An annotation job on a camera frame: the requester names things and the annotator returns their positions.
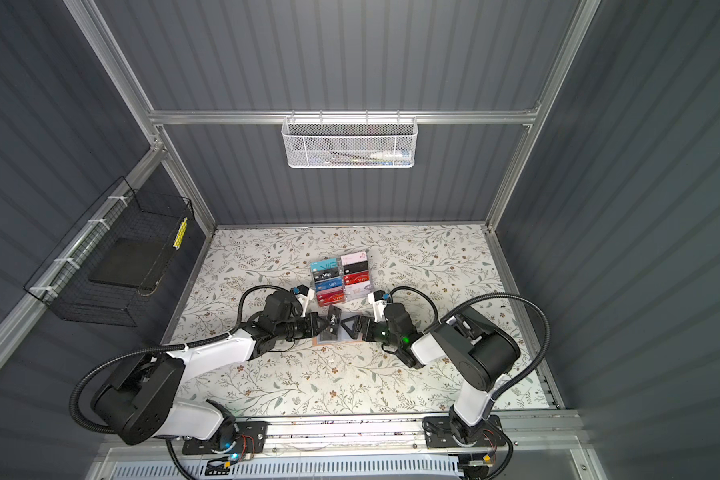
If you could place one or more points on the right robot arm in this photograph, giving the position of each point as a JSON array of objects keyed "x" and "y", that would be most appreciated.
[{"x": 480, "y": 352}]

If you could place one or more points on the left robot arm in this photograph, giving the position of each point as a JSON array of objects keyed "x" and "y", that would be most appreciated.
[{"x": 140, "y": 399}]

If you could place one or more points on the blue VIP card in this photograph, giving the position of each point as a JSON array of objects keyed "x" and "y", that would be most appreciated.
[{"x": 328, "y": 284}]

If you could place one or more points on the white VIP card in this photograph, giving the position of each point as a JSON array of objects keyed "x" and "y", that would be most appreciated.
[{"x": 358, "y": 290}]

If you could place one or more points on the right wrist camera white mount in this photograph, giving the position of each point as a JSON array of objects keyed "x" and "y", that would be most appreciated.
[{"x": 378, "y": 300}]

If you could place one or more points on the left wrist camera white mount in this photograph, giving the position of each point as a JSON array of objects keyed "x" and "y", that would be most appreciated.
[{"x": 304, "y": 296}]

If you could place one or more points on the white wire mesh basket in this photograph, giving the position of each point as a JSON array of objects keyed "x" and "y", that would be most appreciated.
[{"x": 307, "y": 144}]

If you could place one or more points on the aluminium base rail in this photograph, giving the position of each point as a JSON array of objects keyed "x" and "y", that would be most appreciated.
[{"x": 412, "y": 433}]

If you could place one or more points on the black wire basket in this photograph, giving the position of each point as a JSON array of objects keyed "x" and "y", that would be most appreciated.
[{"x": 61, "y": 283}]

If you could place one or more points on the pink leather card wallet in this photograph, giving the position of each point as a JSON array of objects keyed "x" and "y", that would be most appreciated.
[{"x": 321, "y": 340}]

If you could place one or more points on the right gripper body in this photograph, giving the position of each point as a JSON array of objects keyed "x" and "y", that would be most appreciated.
[{"x": 381, "y": 334}]

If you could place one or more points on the yellow marker pen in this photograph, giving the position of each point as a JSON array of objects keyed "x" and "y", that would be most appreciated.
[{"x": 180, "y": 233}]

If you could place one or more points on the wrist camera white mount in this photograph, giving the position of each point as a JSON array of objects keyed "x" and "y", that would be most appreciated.
[
  {"x": 378, "y": 300},
  {"x": 304, "y": 296}
]

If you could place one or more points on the red VIP card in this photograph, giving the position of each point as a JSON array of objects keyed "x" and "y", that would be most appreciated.
[{"x": 357, "y": 278}]

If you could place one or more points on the pink VIP card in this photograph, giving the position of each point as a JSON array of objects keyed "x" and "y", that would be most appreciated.
[{"x": 354, "y": 258}]

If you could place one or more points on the black pad in basket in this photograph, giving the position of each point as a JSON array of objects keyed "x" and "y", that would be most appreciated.
[{"x": 134, "y": 264}]

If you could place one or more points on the pens in white basket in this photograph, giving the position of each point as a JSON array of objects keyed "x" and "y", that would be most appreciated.
[{"x": 393, "y": 158}]

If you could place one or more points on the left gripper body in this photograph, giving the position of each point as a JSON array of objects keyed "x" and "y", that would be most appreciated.
[{"x": 294, "y": 329}]

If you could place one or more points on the black VIP card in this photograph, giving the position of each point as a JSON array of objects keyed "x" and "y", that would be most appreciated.
[{"x": 334, "y": 316}]

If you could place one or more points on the black card right column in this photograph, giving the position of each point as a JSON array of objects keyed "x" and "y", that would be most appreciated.
[{"x": 350, "y": 269}]

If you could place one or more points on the clear acrylic card holder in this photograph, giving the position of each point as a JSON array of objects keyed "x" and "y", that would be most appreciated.
[{"x": 340, "y": 267}]

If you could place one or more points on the black VIP card left column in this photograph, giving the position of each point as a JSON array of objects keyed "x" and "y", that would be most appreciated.
[{"x": 322, "y": 275}]

